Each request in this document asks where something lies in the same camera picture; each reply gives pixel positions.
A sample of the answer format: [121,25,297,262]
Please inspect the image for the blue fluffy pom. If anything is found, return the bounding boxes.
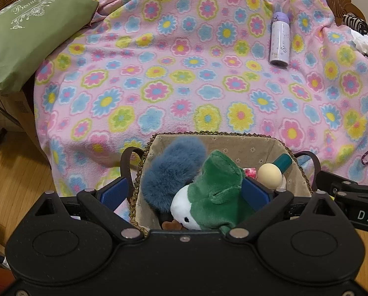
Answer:
[141,137,207,215]

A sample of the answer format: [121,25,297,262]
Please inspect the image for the cream ball with teal handle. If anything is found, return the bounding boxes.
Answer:
[257,153,293,189]

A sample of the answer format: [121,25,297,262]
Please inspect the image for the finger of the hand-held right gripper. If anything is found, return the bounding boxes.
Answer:
[317,170,368,194]

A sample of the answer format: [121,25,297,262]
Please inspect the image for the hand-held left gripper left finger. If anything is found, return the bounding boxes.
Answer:
[27,177,144,241]

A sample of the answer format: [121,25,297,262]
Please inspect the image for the pink floral fleece blanket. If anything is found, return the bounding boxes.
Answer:
[33,0,368,198]

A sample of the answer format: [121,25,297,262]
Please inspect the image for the purple and white bottle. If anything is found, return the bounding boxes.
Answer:
[269,12,292,67]

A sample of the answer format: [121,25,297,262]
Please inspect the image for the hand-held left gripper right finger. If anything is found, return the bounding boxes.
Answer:
[226,177,340,242]

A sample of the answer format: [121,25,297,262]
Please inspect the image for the zebra striped item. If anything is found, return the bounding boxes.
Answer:
[343,14,368,34]

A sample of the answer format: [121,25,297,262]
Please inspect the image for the white crumpled tissue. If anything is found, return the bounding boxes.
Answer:
[350,29,368,59]

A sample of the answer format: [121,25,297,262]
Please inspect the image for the green pillow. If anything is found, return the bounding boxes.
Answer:
[0,0,100,93]

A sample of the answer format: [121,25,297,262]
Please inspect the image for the woven basket with beige lining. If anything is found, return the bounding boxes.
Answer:
[120,132,322,232]

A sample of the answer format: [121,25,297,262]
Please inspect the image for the green plush doll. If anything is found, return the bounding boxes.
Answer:
[161,149,255,235]

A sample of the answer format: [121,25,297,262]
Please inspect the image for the cardboard box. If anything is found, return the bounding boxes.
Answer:
[0,91,33,130]

